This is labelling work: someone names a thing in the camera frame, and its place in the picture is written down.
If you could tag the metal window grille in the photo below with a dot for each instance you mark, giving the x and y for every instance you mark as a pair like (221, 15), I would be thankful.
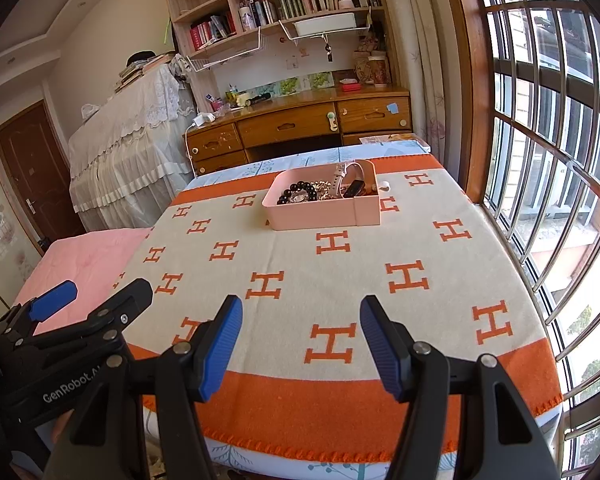
(555, 110)

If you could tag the pink jewelry tray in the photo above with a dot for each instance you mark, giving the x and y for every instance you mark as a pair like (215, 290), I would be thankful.
(320, 216)

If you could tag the brown door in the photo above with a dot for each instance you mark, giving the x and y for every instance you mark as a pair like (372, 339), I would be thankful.
(35, 170)

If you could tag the leaf print panel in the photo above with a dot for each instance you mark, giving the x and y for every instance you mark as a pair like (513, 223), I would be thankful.
(305, 84)

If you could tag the green white drawer lock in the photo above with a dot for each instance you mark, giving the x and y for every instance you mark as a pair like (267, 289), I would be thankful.
(331, 120)

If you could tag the magazine with food cover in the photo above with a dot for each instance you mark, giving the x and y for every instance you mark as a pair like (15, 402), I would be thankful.
(380, 139)

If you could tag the black fitness band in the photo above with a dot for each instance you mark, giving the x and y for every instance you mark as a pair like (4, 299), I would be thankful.
(353, 190)

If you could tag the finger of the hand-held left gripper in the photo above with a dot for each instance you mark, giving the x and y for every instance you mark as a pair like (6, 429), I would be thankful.
(130, 300)
(55, 300)

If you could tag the wooden bookshelf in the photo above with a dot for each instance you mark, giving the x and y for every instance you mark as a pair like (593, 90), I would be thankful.
(172, 35)

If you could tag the wooden window frame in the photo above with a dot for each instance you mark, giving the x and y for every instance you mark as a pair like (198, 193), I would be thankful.
(467, 85)

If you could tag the stack of books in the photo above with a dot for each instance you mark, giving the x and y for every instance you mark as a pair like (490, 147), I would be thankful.
(135, 72)

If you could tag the printed jar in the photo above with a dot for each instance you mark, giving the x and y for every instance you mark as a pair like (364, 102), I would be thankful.
(379, 71)

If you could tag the wooden desk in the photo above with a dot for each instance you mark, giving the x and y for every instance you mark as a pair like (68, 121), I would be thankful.
(285, 125)

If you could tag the red case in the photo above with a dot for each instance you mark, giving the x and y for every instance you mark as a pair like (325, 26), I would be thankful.
(350, 87)

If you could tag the white watch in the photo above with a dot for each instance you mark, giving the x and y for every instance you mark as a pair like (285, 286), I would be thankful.
(336, 177)

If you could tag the lace covered piano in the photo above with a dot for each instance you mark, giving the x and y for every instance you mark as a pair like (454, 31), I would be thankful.
(130, 150)

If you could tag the white charger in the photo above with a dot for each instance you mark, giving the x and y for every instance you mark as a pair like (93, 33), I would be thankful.
(204, 120)

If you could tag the hanging keys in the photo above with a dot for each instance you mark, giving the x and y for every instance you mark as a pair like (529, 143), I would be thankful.
(328, 54)

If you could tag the floral curtain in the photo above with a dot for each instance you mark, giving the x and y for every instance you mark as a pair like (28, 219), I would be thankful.
(420, 60)

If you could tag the black flashlight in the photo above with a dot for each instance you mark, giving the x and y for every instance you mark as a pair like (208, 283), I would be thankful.
(257, 99)

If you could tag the white plastic tray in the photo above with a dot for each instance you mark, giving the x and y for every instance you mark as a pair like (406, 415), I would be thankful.
(325, 25)

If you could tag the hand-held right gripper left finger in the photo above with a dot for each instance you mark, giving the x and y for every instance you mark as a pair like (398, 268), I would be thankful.
(220, 345)

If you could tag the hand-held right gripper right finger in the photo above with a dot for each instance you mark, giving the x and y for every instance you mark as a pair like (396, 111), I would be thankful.
(382, 345)

